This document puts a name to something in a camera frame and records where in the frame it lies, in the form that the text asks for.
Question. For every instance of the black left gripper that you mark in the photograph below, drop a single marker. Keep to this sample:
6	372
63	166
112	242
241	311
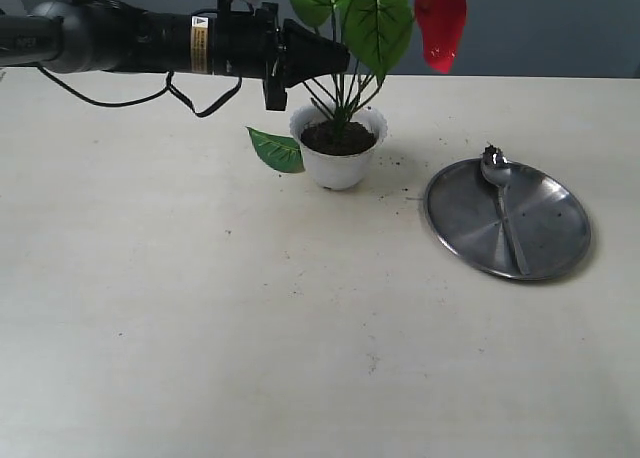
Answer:
247	45

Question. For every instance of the red artificial flower with leaves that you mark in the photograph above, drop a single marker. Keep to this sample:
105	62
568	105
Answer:
377	35

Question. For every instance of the stainless steel spork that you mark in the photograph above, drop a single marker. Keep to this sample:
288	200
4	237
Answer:
496	170

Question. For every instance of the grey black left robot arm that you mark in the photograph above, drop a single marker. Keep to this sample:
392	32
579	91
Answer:
75	36

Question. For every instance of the dark soil in pot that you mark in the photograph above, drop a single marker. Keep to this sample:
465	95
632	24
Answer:
326	138

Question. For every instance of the white plastic flower pot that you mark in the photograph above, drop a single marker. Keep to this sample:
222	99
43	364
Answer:
332	171

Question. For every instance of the fallen green artificial leaf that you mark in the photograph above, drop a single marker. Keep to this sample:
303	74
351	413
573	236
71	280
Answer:
280	153

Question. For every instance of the round stainless steel plate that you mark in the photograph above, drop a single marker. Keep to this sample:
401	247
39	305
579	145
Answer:
535	230

